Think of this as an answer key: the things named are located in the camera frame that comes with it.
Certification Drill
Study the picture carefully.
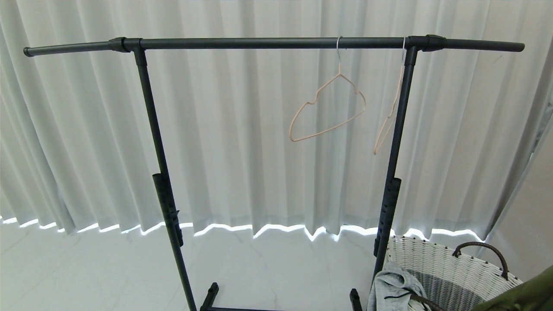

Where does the pale grey garment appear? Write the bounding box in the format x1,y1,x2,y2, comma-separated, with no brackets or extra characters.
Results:
367,261,428,311

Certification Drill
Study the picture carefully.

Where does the green printed sleeveless shirt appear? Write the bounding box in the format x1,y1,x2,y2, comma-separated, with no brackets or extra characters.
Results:
471,264,553,311

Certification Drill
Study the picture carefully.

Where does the black clothes rack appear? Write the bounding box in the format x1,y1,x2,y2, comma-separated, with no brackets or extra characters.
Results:
22,35,525,311

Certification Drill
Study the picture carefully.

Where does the pink clothes hanger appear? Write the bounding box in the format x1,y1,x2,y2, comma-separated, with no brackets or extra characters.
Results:
373,38,407,155
289,37,367,143

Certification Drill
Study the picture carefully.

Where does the white laundry basket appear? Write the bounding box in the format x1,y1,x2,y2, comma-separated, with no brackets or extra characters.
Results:
386,235,524,311

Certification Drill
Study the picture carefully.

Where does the white curtain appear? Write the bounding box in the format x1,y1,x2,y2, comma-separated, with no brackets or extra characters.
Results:
0,0,553,242

